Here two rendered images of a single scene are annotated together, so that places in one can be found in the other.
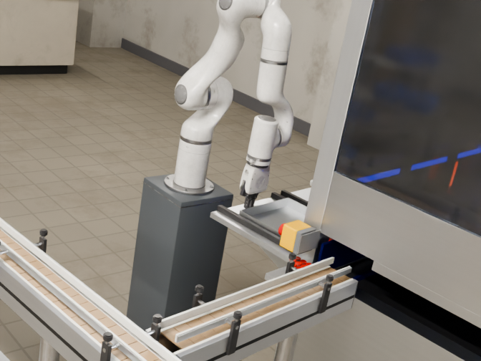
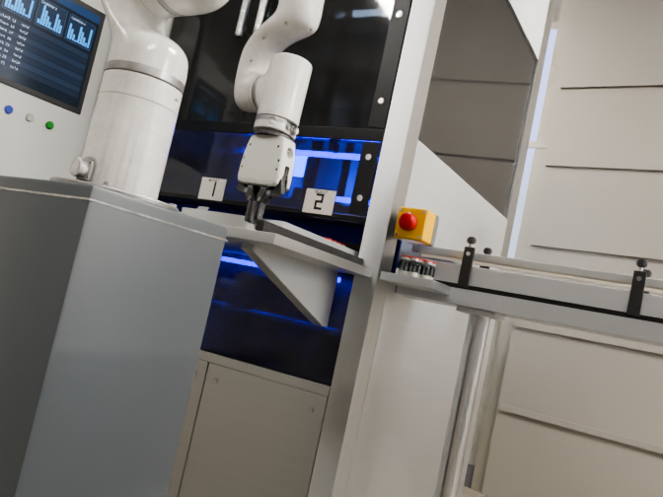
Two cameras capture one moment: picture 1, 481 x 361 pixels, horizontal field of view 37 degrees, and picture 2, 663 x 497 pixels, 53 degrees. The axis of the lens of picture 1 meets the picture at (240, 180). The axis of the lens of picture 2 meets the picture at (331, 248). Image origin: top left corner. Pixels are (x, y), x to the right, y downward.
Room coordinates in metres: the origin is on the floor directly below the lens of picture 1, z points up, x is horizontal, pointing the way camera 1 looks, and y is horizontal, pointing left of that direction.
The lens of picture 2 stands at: (2.38, 1.23, 0.77)
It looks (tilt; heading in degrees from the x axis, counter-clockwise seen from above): 5 degrees up; 260
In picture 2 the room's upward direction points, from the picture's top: 12 degrees clockwise
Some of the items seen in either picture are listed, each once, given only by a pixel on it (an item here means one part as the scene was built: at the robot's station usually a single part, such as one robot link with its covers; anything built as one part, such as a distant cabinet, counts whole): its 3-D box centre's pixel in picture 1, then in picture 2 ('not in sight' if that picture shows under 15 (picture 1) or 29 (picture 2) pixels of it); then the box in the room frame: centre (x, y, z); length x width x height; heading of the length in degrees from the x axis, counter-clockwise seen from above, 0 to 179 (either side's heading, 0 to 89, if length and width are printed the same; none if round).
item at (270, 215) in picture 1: (300, 226); (275, 239); (2.24, -0.23, 0.90); 0.34 x 0.26 x 0.04; 50
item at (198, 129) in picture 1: (207, 108); (147, 13); (2.56, 0.17, 1.16); 0.19 x 0.12 x 0.24; 137
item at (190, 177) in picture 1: (192, 162); (128, 142); (2.53, 0.19, 0.95); 0.19 x 0.19 x 0.18
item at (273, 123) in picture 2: (258, 158); (275, 129); (2.30, -0.05, 1.09); 0.09 x 0.08 x 0.03; 139
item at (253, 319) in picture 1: (262, 306); (552, 288); (1.63, -0.11, 0.92); 0.69 x 0.15 x 0.16; 139
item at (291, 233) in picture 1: (297, 236); (415, 226); (1.94, -0.20, 0.99); 0.08 x 0.07 x 0.07; 49
